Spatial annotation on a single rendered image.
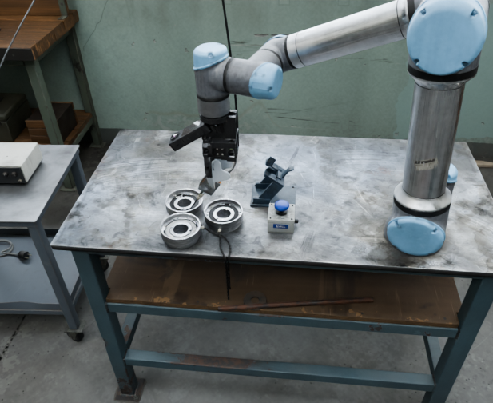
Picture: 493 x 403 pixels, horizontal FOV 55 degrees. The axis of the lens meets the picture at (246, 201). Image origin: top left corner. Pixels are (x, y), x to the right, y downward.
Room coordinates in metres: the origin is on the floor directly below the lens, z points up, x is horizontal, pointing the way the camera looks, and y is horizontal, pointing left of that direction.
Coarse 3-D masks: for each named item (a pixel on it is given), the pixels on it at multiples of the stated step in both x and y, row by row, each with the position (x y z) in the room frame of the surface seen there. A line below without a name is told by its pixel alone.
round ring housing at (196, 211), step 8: (176, 192) 1.07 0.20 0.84; (184, 192) 1.08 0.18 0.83; (192, 192) 1.08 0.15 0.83; (168, 200) 1.05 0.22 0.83; (176, 200) 1.04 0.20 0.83; (184, 200) 1.05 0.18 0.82; (192, 200) 1.04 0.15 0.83; (200, 200) 1.04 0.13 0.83; (168, 208) 1.00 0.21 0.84; (184, 208) 1.01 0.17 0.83; (200, 208) 1.01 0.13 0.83
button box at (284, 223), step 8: (272, 208) 0.98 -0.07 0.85; (272, 216) 0.95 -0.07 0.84; (280, 216) 0.95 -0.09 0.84; (288, 216) 0.94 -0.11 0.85; (272, 224) 0.93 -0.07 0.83; (280, 224) 0.93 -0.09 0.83; (288, 224) 0.93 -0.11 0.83; (272, 232) 0.93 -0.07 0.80; (280, 232) 0.93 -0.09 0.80; (288, 232) 0.93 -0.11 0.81
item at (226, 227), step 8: (216, 200) 1.03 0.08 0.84; (224, 200) 1.03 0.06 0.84; (232, 200) 1.02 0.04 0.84; (208, 208) 1.00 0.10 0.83; (224, 208) 1.00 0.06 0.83; (240, 208) 1.00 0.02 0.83; (208, 216) 0.97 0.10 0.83; (216, 216) 0.97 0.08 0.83; (224, 216) 1.00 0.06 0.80; (232, 216) 0.97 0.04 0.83; (240, 216) 0.95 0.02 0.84; (208, 224) 0.95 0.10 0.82; (216, 224) 0.93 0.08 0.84; (224, 224) 0.93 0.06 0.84; (232, 224) 0.93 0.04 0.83; (240, 224) 0.97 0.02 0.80; (224, 232) 0.93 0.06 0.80
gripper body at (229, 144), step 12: (204, 120) 0.97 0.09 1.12; (216, 120) 0.96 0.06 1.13; (228, 120) 0.97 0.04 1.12; (216, 132) 0.98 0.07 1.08; (228, 132) 0.97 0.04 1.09; (204, 144) 0.96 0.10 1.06; (216, 144) 0.96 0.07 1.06; (228, 144) 0.95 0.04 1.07; (216, 156) 0.97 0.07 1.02; (228, 156) 0.97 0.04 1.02
